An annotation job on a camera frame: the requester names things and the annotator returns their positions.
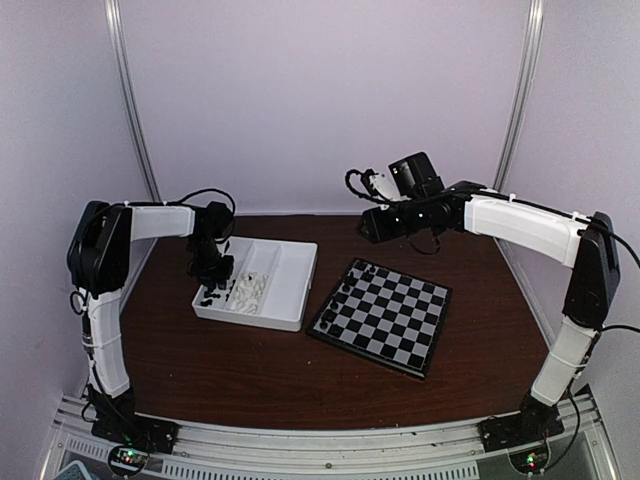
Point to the white chess piece pile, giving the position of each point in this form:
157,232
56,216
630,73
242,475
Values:
248,292

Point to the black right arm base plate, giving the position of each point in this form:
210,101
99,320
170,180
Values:
507,432

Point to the black silver chessboard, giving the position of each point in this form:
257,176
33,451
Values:
390,318

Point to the round circuit board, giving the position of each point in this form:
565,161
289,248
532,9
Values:
529,461
126,461

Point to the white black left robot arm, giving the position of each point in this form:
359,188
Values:
98,260

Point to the aluminium frame post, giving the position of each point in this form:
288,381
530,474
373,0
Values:
118,42
529,59

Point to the left aluminium frame post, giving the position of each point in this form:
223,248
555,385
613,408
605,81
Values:
118,42

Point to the right aluminium frame post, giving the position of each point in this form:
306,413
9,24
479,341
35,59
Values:
529,59

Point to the white compartment tray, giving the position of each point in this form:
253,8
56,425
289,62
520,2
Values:
268,287

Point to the right round circuit board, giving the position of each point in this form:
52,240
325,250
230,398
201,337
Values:
529,461

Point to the aluminium front rail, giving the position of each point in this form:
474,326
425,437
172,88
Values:
452,450

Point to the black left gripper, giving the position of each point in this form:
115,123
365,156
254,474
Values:
220,277

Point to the left round circuit board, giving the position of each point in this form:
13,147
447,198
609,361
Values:
126,461

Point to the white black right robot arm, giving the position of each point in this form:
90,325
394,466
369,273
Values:
412,197

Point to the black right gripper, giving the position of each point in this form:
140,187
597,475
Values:
379,231

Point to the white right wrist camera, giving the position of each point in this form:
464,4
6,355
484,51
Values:
380,187

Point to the black chess piece pile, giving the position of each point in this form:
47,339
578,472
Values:
217,295

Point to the blue plastic basket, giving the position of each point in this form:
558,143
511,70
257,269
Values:
75,470

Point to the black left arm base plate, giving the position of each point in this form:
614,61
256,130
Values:
143,433

